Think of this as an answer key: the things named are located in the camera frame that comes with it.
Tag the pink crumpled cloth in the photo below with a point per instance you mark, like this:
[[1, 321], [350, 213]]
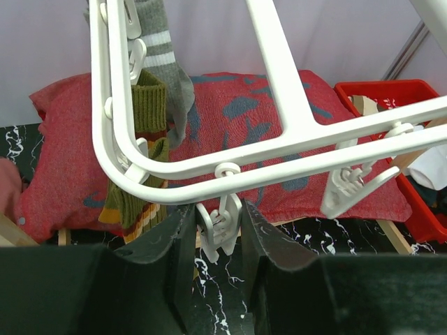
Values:
[[11, 188]]

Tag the grey striped sock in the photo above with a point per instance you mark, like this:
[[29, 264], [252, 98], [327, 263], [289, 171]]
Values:
[[160, 61]]

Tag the red plastic bin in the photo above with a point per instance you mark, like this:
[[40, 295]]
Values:
[[423, 224]]

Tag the navy dark sock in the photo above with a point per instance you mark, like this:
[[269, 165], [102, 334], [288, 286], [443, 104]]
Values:
[[435, 200]]

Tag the white plastic clothespin clip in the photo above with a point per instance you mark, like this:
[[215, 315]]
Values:
[[220, 227], [345, 186]]

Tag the red patterned pillow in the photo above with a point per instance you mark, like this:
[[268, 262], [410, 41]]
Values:
[[69, 187]]

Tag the olive green ribbed sock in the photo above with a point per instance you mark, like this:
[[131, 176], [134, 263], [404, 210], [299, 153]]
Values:
[[135, 216]]

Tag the white plastic clip hanger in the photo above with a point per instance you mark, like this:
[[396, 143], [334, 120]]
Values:
[[113, 22]]

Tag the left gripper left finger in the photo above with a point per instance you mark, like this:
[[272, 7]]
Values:
[[143, 287]]

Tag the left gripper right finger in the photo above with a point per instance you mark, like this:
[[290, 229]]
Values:
[[292, 290]]

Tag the wooden clothes rack frame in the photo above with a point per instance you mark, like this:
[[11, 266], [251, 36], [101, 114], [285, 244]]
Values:
[[400, 240]]

